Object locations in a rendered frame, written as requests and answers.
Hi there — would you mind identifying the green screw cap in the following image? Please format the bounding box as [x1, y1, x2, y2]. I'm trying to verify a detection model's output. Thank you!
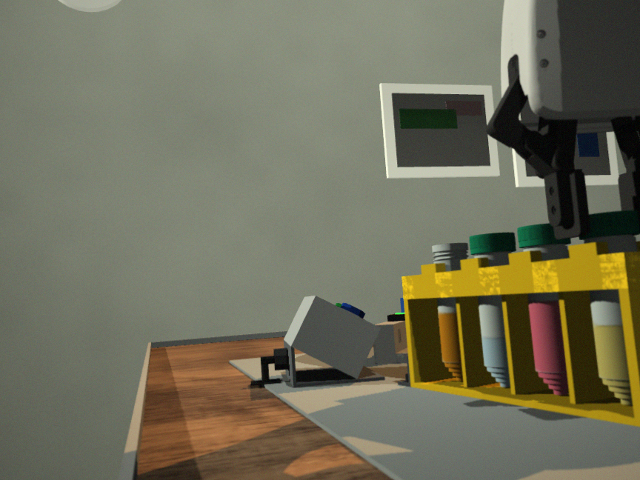
[469, 233, 516, 255]
[579, 210, 640, 240]
[517, 223, 571, 248]

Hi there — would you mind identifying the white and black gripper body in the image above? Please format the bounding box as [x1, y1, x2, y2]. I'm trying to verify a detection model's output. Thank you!
[501, 0, 640, 134]

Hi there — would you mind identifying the beige flat mat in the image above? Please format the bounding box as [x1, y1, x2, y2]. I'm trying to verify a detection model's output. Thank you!
[262, 347, 640, 480]

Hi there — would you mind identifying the yellow tube rack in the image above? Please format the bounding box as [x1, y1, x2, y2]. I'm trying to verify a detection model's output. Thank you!
[402, 241, 640, 427]

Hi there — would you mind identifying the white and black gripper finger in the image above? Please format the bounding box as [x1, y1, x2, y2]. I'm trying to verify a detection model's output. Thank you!
[611, 116, 640, 226]
[486, 68, 590, 239]

